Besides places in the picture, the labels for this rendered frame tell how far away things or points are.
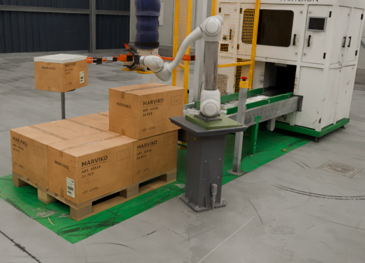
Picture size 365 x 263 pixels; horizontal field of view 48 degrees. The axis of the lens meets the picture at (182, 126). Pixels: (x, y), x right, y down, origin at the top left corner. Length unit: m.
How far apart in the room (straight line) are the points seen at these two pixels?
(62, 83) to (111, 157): 2.03
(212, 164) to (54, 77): 2.59
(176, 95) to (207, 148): 0.69
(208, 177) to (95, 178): 0.94
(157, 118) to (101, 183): 0.78
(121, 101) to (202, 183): 1.02
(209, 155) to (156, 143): 0.59
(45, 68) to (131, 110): 2.01
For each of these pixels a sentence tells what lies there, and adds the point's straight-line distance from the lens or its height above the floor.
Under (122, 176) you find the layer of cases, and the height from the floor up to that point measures 0.25.
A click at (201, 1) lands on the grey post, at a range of 7.36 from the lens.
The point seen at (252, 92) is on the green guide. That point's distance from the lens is 5.90.
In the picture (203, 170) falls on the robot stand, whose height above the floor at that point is 0.36.
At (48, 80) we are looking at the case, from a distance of 5.38.
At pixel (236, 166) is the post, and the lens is 4.45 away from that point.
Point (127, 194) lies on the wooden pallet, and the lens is 3.72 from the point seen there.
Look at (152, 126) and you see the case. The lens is 3.70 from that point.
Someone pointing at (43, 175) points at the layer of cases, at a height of 0.25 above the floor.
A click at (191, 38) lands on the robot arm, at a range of 3.32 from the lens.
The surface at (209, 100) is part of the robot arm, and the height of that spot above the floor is 1.00.
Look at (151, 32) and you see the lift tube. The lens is 3.69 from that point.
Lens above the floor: 1.63
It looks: 15 degrees down
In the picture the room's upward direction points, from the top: 3 degrees clockwise
